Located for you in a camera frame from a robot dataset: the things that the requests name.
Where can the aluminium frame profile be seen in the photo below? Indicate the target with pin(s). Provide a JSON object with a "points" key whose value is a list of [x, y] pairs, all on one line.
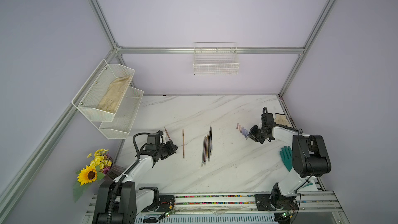
{"points": [[23, 179]]}

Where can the green rubber work glove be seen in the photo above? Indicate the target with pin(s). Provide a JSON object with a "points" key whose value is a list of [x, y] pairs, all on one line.
{"points": [[292, 181]]}

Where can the white mesh wall shelf upper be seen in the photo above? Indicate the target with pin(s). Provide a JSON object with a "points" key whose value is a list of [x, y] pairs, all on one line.
{"points": [[101, 96]]}

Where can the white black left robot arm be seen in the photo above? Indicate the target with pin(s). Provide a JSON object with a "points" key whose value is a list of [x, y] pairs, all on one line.
{"points": [[120, 201]]}

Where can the dark glass vase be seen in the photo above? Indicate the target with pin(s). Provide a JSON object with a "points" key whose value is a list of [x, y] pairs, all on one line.
{"points": [[113, 172]]}

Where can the white wire wall basket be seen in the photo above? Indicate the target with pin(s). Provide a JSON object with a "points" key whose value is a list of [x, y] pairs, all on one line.
{"points": [[211, 58]]}

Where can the artificial sunflower bouquet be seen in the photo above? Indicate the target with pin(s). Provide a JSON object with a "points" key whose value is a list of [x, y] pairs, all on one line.
{"points": [[100, 164]]}

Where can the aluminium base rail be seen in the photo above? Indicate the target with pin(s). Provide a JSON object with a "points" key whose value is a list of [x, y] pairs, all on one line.
{"points": [[319, 207]]}

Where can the cream glove in shelf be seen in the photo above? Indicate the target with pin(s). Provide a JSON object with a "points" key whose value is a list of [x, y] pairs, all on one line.
{"points": [[114, 94]]}

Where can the red pencil with clear cap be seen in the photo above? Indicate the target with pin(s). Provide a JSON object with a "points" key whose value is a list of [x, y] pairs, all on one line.
{"points": [[167, 133]]}

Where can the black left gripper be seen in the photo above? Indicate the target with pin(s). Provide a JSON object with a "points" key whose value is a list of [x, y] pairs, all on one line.
{"points": [[171, 148]]}

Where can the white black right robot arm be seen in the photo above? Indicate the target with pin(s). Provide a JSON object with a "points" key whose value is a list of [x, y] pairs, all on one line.
{"points": [[305, 156]]}

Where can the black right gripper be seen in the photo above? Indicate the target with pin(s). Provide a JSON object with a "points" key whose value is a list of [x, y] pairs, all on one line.
{"points": [[252, 133]]}

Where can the cream knitted work glove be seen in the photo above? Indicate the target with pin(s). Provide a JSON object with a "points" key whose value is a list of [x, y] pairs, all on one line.
{"points": [[282, 120]]}

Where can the white mesh wall shelf lower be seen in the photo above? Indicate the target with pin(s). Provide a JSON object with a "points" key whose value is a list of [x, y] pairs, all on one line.
{"points": [[125, 116]]}

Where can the blue pencil cap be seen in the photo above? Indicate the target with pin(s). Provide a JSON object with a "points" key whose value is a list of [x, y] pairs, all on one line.
{"points": [[246, 134]]}

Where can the white mesh wall shelf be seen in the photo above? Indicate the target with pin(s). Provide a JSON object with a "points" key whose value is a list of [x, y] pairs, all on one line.
{"points": [[125, 116], [101, 96]]}

